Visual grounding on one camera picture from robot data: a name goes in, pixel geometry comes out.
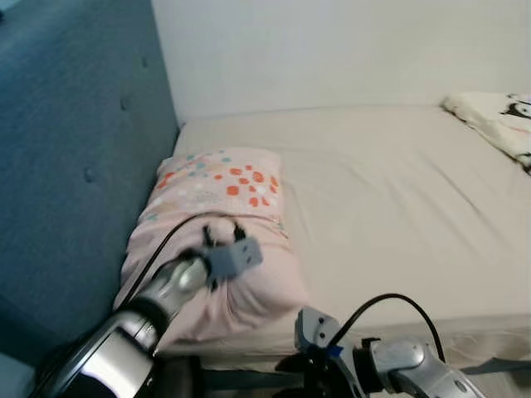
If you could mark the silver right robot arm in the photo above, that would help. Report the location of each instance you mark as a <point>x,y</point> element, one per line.
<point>415,365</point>

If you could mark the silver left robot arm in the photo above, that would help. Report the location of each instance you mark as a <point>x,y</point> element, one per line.
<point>108,356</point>

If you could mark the dark blue bed base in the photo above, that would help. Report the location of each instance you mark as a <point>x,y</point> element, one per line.
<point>249,380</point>

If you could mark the blue upholstered headboard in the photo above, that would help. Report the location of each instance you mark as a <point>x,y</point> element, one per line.
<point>66,124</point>

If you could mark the cream cartoon print blanket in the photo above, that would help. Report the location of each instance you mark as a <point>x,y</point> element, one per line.
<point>498,120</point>

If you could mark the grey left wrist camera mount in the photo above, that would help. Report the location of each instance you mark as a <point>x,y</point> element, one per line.
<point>236,259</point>

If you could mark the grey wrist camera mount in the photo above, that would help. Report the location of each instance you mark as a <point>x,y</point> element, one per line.
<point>319,332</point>
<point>236,259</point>

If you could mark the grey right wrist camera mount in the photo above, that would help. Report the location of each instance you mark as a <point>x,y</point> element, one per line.
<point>319,332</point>

